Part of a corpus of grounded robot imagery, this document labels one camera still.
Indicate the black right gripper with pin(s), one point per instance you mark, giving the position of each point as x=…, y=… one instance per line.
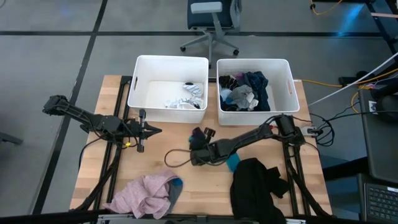
x=205, y=154

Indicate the black aluminium frame rail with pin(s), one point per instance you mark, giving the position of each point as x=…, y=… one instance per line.
x=119, y=96
x=287, y=161

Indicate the black garment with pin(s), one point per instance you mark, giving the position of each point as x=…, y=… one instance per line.
x=255, y=193

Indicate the dark sock teal purple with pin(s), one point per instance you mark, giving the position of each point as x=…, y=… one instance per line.
x=196, y=138

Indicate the black frame crossbar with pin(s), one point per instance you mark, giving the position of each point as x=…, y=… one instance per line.
x=212, y=80

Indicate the black cloth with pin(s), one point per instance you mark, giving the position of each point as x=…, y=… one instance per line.
x=228, y=107

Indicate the black power strip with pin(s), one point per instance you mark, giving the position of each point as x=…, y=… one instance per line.
x=351, y=80

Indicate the grey garment with teal trim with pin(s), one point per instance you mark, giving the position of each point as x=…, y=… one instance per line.
x=174, y=194

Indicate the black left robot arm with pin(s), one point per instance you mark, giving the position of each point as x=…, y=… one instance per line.
x=93, y=121

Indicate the black laptop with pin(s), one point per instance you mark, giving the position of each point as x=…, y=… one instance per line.
x=382, y=202

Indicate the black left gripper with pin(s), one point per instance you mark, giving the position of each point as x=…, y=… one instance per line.
x=133, y=128

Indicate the navy grey office chair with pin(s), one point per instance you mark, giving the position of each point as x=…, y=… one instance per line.
x=211, y=18

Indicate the white sock with black print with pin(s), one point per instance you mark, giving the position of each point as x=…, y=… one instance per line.
x=172, y=103

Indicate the white sock with blue stripes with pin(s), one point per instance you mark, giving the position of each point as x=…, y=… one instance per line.
x=193, y=89

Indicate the teal cloth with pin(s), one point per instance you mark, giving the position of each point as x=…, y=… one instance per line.
x=233, y=162

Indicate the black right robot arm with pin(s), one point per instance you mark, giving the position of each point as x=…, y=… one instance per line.
x=248, y=138

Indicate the grey usb hub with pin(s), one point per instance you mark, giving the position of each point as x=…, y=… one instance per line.
x=311, y=130

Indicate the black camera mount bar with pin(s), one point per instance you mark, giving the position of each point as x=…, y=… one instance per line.
x=46, y=217

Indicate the navy dotted garment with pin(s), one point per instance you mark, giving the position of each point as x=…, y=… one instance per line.
x=259, y=90

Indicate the white perforated plastic bin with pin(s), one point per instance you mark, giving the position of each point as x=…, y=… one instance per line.
x=164, y=71
x=280, y=74

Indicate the light grey knit garment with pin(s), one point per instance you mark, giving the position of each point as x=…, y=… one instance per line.
x=242, y=95

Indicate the black sock with white stripes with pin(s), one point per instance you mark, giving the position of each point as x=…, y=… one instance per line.
x=228, y=81

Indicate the light blue cloth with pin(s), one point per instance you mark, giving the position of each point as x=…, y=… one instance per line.
x=225, y=93

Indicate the pink knit garment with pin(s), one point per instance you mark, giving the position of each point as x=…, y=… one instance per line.
x=143, y=194

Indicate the purple cloth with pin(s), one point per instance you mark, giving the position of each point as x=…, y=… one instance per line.
x=239, y=75

